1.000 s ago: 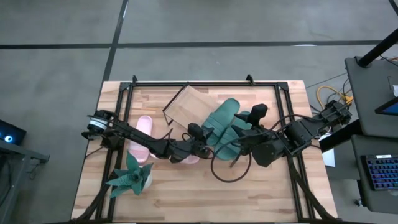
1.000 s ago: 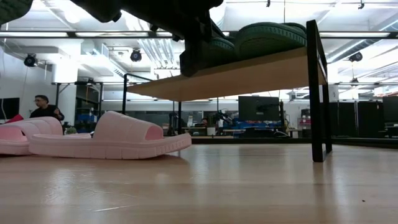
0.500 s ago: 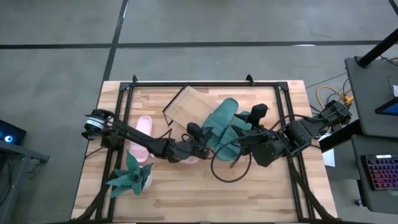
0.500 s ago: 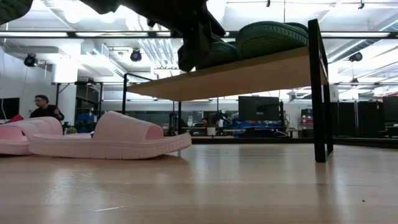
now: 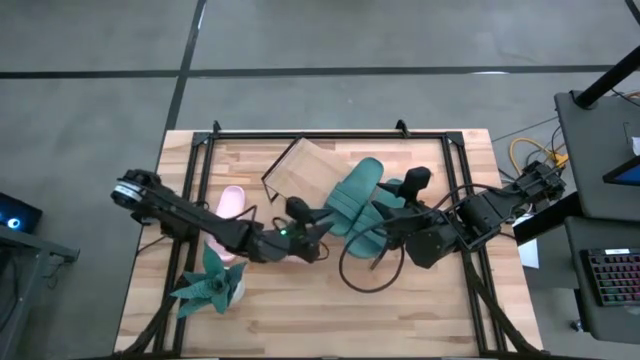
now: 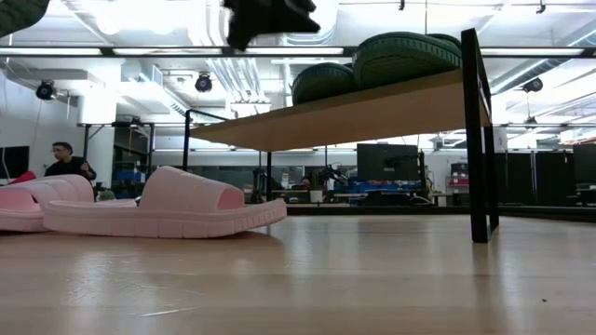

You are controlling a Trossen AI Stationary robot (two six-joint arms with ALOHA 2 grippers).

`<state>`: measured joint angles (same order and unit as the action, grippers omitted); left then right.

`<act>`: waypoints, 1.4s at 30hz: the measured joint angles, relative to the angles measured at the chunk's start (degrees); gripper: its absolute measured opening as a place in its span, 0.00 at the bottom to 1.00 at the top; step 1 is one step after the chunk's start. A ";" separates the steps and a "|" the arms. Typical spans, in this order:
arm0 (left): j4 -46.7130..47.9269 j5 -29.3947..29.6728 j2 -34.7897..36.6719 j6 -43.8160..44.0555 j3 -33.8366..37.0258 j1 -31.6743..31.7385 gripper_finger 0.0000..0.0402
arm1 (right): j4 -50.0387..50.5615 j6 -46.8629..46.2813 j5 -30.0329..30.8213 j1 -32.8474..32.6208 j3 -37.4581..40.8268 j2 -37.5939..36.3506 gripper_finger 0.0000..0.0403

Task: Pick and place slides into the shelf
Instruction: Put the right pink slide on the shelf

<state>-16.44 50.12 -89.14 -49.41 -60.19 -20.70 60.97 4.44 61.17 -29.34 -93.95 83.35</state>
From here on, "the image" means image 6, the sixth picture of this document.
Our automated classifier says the black wall screen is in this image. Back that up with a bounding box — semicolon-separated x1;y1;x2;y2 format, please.
0;145;31;181

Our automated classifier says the pink rubber slide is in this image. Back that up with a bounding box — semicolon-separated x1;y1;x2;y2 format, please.
43;166;289;240
0;174;96;234

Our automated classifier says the black computer monitor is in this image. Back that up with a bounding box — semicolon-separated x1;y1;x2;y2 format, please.
357;143;420;182

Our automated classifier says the black metal table frame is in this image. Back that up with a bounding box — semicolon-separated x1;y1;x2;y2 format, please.
286;203;596;223

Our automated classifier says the black ceiling spotlight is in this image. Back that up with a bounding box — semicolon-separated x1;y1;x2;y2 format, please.
194;73;214;94
521;77;545;94
35;79;56;101

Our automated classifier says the green artificial plant white pot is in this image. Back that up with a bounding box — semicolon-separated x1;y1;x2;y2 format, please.
0;0;50;38

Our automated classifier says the wooden shelf black metal frame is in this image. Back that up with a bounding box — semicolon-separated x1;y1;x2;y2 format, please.
181;27;500;244

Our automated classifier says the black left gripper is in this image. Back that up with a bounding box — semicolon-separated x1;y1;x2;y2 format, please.
222;0;321;51

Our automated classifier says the green rubber slide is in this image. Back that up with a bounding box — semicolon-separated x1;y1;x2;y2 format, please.
351;31;465;90
291;61;359;106

